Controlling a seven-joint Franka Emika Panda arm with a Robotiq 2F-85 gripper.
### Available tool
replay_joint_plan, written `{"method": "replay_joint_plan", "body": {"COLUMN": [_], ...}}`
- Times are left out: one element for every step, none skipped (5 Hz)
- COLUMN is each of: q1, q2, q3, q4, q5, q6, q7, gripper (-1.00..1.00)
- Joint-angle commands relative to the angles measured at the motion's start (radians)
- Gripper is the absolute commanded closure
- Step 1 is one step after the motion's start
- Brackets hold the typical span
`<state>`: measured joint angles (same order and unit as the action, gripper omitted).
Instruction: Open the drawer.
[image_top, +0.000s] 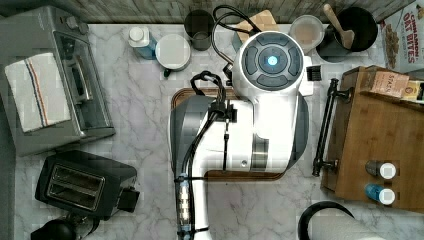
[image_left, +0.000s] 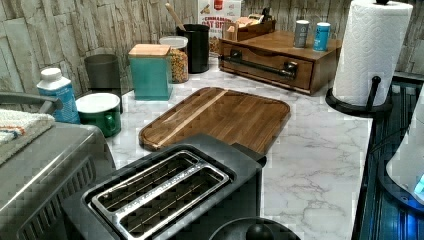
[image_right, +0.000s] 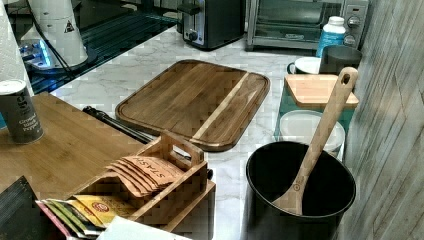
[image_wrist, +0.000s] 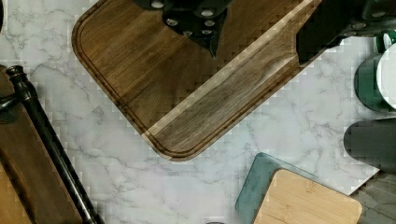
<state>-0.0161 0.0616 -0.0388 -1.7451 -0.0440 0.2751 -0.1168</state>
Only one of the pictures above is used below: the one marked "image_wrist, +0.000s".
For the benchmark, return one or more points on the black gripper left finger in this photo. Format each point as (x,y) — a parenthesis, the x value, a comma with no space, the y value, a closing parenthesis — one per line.
(201,21)

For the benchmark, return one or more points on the dark grey cup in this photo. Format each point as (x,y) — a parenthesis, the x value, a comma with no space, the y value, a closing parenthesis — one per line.
(373,142)

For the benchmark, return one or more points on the green mug white inside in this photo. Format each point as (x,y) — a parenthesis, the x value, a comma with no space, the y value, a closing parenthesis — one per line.
(374,81)

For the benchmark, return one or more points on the teal canister with bamboo lid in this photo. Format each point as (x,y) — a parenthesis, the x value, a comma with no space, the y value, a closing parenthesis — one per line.
(276,192)

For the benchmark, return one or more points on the dark wooden cutting board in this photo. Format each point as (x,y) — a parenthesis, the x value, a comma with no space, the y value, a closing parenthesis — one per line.
(180,98)

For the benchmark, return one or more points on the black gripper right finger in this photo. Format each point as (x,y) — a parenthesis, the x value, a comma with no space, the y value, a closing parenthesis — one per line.
(334,20)

